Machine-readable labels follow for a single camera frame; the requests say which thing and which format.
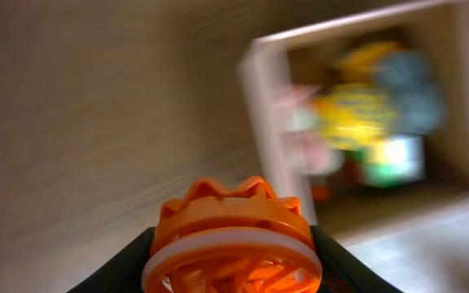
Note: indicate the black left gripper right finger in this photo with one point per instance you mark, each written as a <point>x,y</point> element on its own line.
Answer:
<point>342,271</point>

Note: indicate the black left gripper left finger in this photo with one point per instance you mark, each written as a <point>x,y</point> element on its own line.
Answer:
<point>123,272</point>

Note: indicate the orange lattice ball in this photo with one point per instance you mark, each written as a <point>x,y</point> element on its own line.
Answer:
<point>245,239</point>

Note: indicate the white duck toy pink hat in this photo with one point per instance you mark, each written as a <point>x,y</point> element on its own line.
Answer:
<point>309,154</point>

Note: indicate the colourful puzzle cube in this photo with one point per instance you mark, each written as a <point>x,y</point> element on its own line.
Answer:
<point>393,161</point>

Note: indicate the yellow ball with blue letters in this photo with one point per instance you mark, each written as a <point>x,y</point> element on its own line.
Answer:
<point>353,116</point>

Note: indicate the grey yellow toy truck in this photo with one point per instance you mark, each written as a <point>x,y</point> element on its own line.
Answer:
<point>403,74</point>

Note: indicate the pink open cardboard box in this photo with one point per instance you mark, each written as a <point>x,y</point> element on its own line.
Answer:
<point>444,30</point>

